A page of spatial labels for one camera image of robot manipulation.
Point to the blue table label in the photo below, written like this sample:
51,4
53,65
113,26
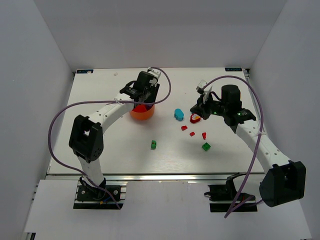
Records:
233,69
84,71

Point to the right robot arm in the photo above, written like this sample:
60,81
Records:
284,179

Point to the orange divided round container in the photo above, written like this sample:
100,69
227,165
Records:
140,113

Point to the green square lego brick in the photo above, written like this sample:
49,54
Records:
206,146

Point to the red slope lego piece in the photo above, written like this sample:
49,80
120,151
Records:
204,135

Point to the green small lego piece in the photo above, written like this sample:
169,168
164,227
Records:
153,145

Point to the red flower lego brick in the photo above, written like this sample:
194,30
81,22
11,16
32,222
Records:
194,118

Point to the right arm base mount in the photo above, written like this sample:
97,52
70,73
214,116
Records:
222,195

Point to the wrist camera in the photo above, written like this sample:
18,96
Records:
204,91
155,75

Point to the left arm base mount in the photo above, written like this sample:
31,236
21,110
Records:
88,197

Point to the right blue table label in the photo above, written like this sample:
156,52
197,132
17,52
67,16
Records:
233,69

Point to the red arch lego piece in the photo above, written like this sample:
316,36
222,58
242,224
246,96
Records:
184,127

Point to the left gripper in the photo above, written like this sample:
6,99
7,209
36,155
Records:
148,97

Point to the teal rounded lego brick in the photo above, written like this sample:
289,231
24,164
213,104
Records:
178,114

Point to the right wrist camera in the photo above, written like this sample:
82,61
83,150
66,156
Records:
204,91

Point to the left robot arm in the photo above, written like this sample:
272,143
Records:
86,139

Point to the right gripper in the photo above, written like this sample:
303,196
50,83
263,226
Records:
200,110

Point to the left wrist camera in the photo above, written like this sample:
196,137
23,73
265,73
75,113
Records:
155,75

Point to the left blue table label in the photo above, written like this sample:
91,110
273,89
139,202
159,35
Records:
84,71

